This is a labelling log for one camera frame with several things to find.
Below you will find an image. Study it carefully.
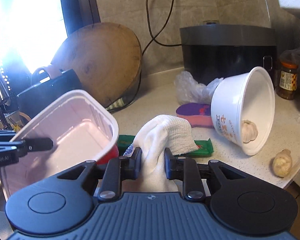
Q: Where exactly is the crumpled clear plastic bag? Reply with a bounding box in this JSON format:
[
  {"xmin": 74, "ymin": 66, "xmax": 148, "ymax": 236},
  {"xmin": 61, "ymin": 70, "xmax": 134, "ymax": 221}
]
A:
[{"xmin": 174, "ymin": 71, "xmax": 223, "ymax": 105}]

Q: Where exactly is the garlic bulb in bowl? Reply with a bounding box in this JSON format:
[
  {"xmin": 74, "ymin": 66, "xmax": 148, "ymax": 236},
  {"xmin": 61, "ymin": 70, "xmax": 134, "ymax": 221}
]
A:
[{"xmin": 241, "ymin": 120, "xmax": 258, "ymax": 144}]

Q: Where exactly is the green white striped cloth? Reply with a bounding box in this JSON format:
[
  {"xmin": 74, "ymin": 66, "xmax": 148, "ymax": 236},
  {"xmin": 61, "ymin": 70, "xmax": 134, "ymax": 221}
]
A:
[{"xmin": 106, "ymin": 97, "xmax": 129, "ymax": 113}]

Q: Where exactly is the glass jar with orange lid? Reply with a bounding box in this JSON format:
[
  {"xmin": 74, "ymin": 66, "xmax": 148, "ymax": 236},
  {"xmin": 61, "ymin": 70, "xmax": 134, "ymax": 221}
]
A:
[{"xmin": 277, "ymin": 61, "xmax": 299, "ymax": 100}]

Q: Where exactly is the purple pink sponge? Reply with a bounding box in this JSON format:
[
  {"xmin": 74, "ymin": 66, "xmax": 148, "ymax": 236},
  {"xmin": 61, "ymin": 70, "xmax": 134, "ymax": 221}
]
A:
[{"xmin": 175, "ymin": 102, "xmax": 213, "ymax": 128}]

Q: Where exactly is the black square appliance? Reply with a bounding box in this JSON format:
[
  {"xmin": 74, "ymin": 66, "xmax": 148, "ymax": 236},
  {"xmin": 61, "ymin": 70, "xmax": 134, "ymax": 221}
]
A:
[{"xmin": 180, "ymin": 24, "xmax": 277, "ymax": 85}]

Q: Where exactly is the garlic bulb on counter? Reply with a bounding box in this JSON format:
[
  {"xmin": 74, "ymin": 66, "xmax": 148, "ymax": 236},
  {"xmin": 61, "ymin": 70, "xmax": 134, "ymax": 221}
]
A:
[{"xmin": 272, "ymin": 149, "xmax": 293, "ymax": 178}]

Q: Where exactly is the black power cable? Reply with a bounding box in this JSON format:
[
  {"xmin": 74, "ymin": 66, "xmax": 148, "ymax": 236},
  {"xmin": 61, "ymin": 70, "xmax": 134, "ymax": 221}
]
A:
[{"xmin": 142, "ymin": 0, "xmax": 183, "ymax": 55}]

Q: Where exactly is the pink plastic rectangular container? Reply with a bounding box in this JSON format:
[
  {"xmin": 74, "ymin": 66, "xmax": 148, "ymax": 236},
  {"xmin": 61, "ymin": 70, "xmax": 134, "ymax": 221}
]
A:
[{"xmin": 0, "ymin": 89, "xmax": 119, "ymax": 198}]

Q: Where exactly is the round wooden cutting board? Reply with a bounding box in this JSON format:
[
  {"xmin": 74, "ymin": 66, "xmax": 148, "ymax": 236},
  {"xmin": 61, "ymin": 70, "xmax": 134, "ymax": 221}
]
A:
[{"xmin": 51, "ymin": 22, "xmax": 142, "ymax": 107}]

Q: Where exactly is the white cloth rag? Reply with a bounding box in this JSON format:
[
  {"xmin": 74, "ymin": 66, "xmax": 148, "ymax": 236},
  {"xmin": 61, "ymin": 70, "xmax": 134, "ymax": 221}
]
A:
[{"xmin": 122, "ymin": 115, "xmax": 198, "ymax": 192}]

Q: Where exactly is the white paper noodle bowl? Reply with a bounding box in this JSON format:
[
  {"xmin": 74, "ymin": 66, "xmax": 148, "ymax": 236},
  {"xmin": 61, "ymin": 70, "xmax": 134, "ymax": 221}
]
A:
[{"xmin": 211, "ymin": 67, "xmax": 275, "ymax": 156}]

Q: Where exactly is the green snack wrapper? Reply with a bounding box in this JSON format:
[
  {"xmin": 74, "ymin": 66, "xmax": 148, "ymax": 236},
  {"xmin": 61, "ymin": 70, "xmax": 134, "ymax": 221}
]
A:
[{"xmin": 117, "ymin": 135, "xmax": 214, "ymax": 158}]

